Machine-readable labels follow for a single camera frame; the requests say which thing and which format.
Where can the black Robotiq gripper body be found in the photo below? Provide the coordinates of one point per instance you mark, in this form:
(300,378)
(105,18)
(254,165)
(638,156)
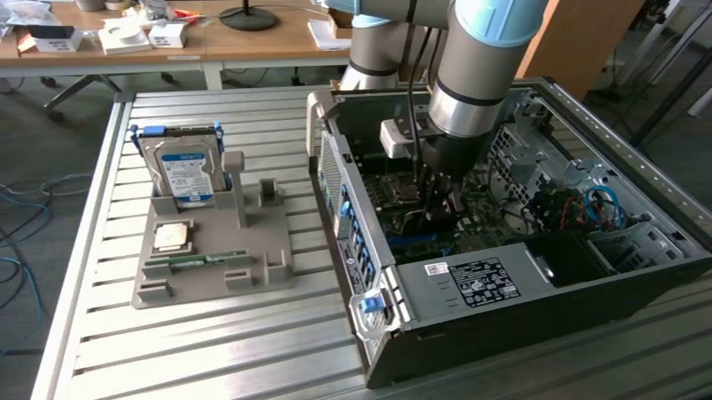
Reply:
(453,154)

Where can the green graphics card black fan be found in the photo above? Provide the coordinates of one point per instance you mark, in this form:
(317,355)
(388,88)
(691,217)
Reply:
(428,228)

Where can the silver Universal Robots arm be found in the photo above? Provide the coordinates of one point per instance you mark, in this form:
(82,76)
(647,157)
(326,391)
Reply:
(473,62)

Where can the CPU socket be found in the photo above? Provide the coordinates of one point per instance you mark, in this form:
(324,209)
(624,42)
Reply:
(397,187)

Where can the green motherboard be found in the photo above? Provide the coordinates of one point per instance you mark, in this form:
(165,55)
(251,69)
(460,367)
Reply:
(484,216)

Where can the blue expansion slot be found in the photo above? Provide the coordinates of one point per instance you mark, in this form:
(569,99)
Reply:
(412,241)

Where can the perforated metal drive cage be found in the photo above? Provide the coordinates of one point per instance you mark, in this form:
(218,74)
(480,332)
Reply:
(528,158)

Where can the grey power supply unit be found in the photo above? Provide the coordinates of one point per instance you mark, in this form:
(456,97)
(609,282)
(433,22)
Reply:
(479,279)

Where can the blue case latch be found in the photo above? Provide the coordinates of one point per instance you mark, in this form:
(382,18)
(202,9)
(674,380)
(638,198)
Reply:
(372,303)

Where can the open black PC case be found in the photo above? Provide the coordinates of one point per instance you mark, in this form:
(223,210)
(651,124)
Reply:
(556,316)

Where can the metal disk bay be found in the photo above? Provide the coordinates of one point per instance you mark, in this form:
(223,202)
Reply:
(634,246)

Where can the white paper stack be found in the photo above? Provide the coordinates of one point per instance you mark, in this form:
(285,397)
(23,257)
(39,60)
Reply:
(328,35)

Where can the grey plastic parts rack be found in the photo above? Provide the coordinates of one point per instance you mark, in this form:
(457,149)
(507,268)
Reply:
(222,237)

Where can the tall wooden cabinet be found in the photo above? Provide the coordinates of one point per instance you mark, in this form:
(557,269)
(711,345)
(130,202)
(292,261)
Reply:
(600,41)

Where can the brown cardboard box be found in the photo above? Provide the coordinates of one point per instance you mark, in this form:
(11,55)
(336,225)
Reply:
(341,20)

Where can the hard disk with blue rails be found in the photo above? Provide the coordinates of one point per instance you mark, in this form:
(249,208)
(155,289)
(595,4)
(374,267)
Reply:
(183,175)

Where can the green RAM stick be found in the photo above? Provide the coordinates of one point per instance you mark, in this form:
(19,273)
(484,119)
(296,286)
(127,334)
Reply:
(194,259)

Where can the square CPU chip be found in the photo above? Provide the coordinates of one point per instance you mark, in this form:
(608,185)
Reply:
(171,237)

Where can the black round lamp base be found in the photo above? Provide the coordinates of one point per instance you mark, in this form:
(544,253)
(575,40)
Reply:
(247,18)

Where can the small white carton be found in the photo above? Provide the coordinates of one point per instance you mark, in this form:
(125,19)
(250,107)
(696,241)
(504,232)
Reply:
(167,37)

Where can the white box with tape roll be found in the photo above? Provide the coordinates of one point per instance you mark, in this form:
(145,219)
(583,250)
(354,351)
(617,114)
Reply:
(125,39)

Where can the beige tape roll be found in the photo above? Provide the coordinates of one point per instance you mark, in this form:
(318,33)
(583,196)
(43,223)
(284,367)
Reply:
(118,4)

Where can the grey cup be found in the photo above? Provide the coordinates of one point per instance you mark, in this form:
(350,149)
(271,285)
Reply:
(90,4)

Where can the white box black lid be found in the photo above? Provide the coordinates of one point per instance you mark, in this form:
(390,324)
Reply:
(55,39)

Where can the clear plastic bags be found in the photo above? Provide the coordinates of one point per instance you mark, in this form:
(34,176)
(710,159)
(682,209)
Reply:
(28,12)

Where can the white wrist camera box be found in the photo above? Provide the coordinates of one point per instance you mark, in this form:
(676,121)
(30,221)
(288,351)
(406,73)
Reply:
(397,139)

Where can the white wall socket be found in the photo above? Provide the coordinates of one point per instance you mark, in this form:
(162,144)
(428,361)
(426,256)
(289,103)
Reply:
(615,63)

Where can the dark metal post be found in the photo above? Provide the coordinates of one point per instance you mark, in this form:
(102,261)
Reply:
(676,83)

